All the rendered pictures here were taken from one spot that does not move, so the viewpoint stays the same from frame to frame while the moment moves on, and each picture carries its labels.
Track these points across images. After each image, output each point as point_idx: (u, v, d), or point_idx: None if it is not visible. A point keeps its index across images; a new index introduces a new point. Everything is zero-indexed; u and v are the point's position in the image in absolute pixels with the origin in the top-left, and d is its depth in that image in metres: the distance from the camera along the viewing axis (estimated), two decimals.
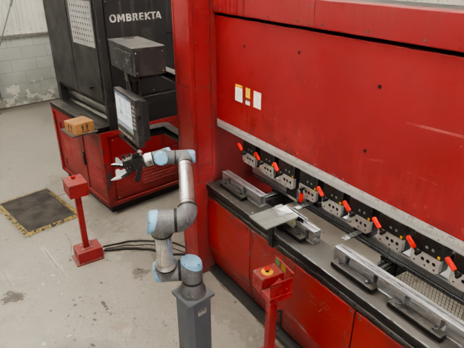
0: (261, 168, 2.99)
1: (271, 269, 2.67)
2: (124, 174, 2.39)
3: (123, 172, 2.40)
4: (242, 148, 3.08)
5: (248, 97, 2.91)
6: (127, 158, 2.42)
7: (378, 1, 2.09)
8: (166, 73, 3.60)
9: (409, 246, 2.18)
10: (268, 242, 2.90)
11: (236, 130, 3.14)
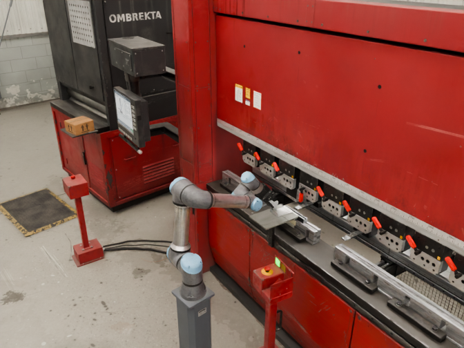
0: (261, 168, 2.99)
1: (271, 269, 2.67)
2: None
3: None
4: (242, 148, 3.08)
5: (248, 97, 2.91)
6: (270, 192, 2.74)
7: (378, 1, 2.09)
8: (166, 73, 3.60)
9: (409, 246, 2.18)
10: (268, 242, 2.90)
11: (236, 130, 3.14)
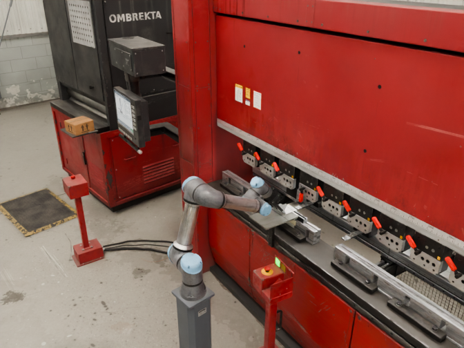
0: (261, 168, 2.99)
1: (271, 269, 2.67)
2: None
3: None
4: (242, 148, 3.08)
5: (248, 97, 2.91)
6: (278, 195, 2.78)
7: (378, 1, 2.09)
8: (166, 73, 3.60)
9: (409, 246, 2.18)
10: (268, 242, 2.90)
11: (236, 130, 3.14)
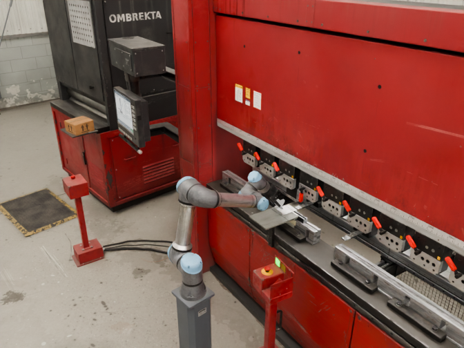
0: (261, 168, 2.99)
1: (271, 269, 2.67)
2: None
3: None
4: (242, 148, 3.08)
5: (248, 97, 2.91)
6: (276, 190, 2.75)
7: (378, 1, 2.09)
8: (166, 73, 3.60)
9: (409, 246, 2.18)
10: (268, 242, 2.90)
11: (236, 130, 3.14)
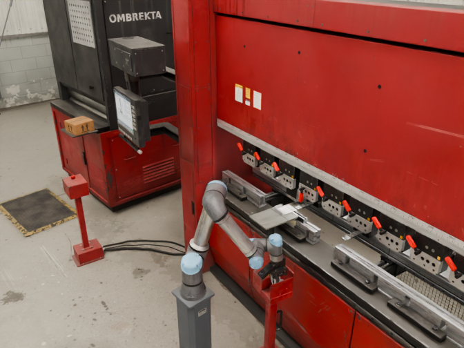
0: (261, 168, 2.99)
1: None
2: None
3: None
4: (242, 148, 3.08)
5: (248, 97, 2.91)
6: (283, 268, 2.55)
7: (378, 1, 2.09)
8: (166, 73, 3.60)
9: (409, 246, 2.18)
10: None
11: (236, 130, 3.14)
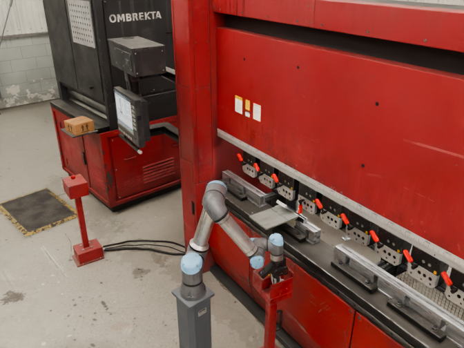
0: (261, 179, 3.02)
1: None
2: (272, 275, 2.59)
3: None
4: (242, 159, 3.12)
5: (248, 109, 2.95)
6: None
7: (378, 1, 2.09)
8: (166, 73, 3.60)
9: (406, 259, 2.22)
10: None
11: (236, 141, 3.18)
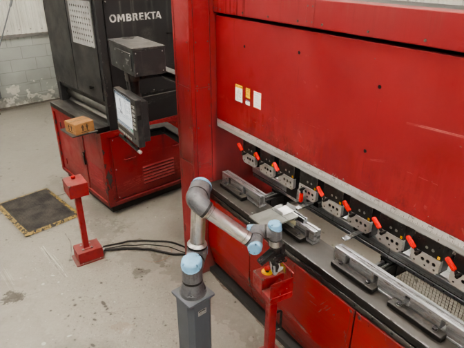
0: (261, 168, 2.99)
1: (271, 269, 2.67)
2: None
3: None
4: (242, 148, 3.08)
5: (248, 97, 2.91)
6: None
7: (378, 1, 2.09)
8: (166, 73, 3.60)
9: (409, 246, 2.18)
10: (268, 242, 2.90)
11: (236, 130, 3.14)
